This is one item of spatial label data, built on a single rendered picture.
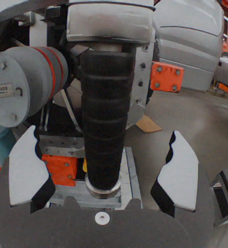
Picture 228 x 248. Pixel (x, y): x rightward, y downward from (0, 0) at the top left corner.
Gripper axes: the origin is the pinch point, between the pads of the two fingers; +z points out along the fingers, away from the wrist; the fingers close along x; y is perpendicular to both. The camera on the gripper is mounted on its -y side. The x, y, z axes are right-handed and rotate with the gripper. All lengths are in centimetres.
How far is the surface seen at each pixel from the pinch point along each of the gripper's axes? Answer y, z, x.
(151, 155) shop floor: 83, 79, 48
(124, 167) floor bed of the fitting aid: 75, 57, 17
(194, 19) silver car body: -38, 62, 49
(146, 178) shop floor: 83, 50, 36
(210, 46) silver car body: -25, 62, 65
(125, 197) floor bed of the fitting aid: 75, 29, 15
